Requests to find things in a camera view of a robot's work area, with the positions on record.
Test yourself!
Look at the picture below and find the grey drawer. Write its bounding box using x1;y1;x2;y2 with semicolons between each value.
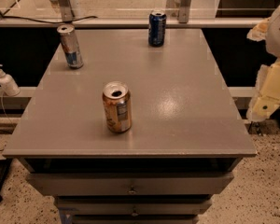
55;196;212;216
27;172;233;196

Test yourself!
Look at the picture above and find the orange soda can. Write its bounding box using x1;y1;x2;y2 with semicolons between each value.
102;81;132;133

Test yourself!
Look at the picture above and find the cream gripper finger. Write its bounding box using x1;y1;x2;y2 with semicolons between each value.
246;59;280;122
246;18;270;42

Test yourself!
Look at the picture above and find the silver blue energy drink can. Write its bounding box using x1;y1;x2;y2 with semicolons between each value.
57;24;84;69

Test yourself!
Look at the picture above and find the middle grey drawer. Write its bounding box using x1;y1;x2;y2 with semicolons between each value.
55;196;212;216

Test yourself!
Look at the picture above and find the black cable on ledge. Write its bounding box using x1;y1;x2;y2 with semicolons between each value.
1;14;99;25

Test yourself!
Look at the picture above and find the top grey drawer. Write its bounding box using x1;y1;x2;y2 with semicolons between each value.
27;172;233;196

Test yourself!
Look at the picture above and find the dark blue soda can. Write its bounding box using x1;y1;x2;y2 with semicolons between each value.
148;10;167;47

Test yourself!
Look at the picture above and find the grey drawer cabinet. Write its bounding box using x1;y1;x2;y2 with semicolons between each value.
5;29;256;224

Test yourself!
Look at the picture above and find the white pump dispenser bottle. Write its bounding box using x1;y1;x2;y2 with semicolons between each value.
0;64;21;96

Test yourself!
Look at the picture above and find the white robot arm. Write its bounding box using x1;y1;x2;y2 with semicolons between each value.
246;5;280;122

